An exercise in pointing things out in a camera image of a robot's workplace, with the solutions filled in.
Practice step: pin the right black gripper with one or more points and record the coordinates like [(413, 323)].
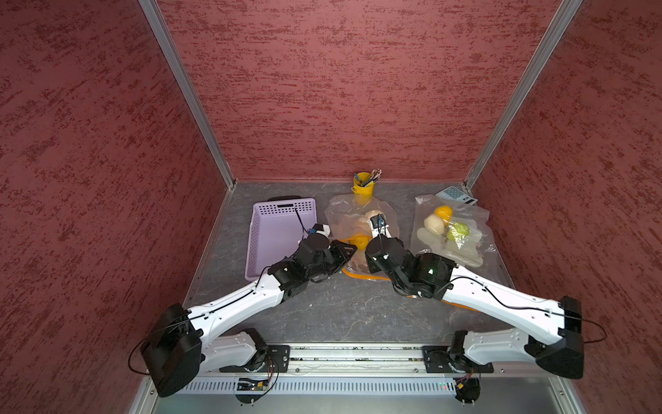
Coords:
[(372, 263)]

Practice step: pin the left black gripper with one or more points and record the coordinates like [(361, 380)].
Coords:
[(343, 258)]

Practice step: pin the yellow pear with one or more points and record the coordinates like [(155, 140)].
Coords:
[(360, 241)]

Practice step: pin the clear zip-top bag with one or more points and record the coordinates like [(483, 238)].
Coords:
[(345, 216), (477, 252)]

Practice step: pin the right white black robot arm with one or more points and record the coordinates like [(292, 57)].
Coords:
[(542, 331)]

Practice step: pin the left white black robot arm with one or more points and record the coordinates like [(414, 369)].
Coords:
[(185, 341)]

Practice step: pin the beige round fruit left bag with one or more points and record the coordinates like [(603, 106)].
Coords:
[(372, 213)]

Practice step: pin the yellow fruit in right bag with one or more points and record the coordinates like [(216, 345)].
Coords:
[(444, 212)]

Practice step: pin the green pear in right bag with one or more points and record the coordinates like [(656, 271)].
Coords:
[(458, 231)]

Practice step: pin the yellow pen cup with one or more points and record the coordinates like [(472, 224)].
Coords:
[(363, 191)]

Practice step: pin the lilac perforated plastic basket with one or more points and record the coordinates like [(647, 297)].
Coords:
[(275, 231)]

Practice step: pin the pens in cup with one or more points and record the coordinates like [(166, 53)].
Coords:
[(365, 179)]

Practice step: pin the grey calculator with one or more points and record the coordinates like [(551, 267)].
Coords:
[(456, 194)]

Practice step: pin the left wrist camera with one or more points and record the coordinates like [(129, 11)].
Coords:
[(322, 229)]

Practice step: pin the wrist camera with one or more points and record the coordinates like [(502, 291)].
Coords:
[(322, 229), (379, 226)]

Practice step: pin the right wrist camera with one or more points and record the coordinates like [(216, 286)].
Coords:
[(379, 226)]

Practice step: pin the aluminium front rail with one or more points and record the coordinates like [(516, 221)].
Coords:
[(382, 360)]

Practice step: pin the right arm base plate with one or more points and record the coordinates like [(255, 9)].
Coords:
[(437, 360)]

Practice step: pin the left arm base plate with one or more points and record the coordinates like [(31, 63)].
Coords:
[(275, 356)]

